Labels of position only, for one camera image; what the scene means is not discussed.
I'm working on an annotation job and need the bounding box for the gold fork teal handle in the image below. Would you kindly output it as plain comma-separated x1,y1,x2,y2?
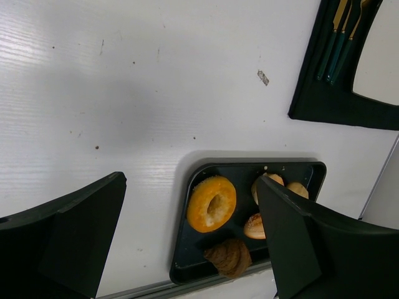
326,0,370,85

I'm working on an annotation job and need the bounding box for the long pale bread roll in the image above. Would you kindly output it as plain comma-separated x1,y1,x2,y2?
287,182,309,199

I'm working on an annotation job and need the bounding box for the black placemat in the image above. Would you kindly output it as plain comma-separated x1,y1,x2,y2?
288,1,398,131

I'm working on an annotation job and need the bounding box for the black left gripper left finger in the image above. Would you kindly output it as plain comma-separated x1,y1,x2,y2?
1,172,127,298

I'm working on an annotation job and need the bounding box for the round orange bun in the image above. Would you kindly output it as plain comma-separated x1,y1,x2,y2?
244,213,266,240

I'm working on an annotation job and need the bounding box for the orange sugared donut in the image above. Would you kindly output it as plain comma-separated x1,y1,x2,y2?
186,176,237,233

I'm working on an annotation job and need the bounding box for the aluminium table rail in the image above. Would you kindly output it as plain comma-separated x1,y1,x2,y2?
95,260,275,299

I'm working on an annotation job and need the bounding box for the round glazed bun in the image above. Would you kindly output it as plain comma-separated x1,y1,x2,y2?
251,173,284,205

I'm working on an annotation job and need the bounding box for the gold knife teal handle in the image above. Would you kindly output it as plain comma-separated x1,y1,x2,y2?
316,0,352,82

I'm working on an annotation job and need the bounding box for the white square plate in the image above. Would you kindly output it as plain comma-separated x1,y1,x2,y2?
352,0,398,107

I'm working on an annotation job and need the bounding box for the black baking tray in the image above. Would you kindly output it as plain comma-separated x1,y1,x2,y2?
170,158,327,285

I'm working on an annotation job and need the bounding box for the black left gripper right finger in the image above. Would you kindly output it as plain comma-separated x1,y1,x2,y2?
257,177,398,298

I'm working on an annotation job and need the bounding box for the brown chocolate croissant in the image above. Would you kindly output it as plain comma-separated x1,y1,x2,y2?
204,239,252,279

